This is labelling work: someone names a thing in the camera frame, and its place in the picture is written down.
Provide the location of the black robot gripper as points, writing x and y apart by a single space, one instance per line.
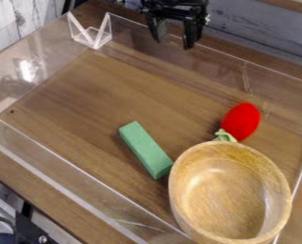
189 11

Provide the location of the red plush strawberry toy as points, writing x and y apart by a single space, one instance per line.
240 123

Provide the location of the clear acrylic tray walls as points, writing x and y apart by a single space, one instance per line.
66 98

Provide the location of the green rectangular block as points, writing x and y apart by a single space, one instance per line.
154 158

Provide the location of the wooden bowl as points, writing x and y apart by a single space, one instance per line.
229 194

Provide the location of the black metal table clamp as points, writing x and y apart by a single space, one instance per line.
30 233

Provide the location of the clear acrylic corner bracket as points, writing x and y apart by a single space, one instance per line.
92 37

